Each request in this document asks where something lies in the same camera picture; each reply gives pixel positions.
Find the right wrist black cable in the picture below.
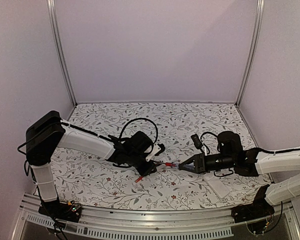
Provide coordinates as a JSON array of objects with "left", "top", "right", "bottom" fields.
[{"left": 199, "top": 131, "right": 220, "bottom": 155}]

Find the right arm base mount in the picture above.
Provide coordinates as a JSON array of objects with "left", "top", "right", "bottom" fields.
[{"left": 231, "top": 198, "right": 275, "bottom": 235}]

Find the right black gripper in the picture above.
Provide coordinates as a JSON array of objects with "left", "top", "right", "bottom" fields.
[{"left": 178, "top": 153, "right": 236, "bottom": 175}]

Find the aluminium frame post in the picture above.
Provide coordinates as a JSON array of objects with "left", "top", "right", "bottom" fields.
[
  {"left": 46, "top": 0, "right": 78, "bottom": 107},
  {"left": 235, "top": 0, "right": 265, "bottom": 108}
]

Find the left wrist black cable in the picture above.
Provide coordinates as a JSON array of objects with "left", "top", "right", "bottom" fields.
[{"left": 120, "top": 117, "right": 159, "bottom": 146}]

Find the right aluminium frame post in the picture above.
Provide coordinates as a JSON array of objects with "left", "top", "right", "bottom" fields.
[{"left": 235, "top": 0, "right": 265, "bottom": 108}]

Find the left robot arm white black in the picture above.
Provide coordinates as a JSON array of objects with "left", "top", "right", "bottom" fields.
[{"left": 17, "top": 110, "right": 165, "bottom": 217}]

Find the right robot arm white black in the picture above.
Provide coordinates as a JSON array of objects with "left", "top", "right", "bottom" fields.
[{"left": 178, "top": 131, "right": 300, "bottom": 218}]

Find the floral patterned table mat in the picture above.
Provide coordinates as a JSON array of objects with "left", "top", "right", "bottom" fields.
[{"left": 51, "top": 103, "right": 271, "bottom": 211}]

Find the front aluminium rail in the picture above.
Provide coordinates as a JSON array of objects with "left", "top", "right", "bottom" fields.
[{"left": 16, "top": 203, "right": 300, "bottom": 240}]

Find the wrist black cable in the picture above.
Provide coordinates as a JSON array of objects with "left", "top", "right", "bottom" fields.
[
  {"left": 199, "top": 131, "right": 220, "bottom": 155},
  {"left": 120, "top": 117, "right": 159, "bottom": 146}
]

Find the red blue screwdriver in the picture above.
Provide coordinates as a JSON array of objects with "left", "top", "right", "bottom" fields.
[{"left": 154, "top": 161, "right": 179, "bottom": 169}]

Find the left aluminium frame post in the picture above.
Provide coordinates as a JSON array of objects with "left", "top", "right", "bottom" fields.
[{"left": 46, "top": 0, "right": 78, "bottom": 107}]

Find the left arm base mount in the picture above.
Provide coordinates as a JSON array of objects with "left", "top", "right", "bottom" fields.
[{"left": 38, "top": 199, "right": 82, "bottom": 223}]

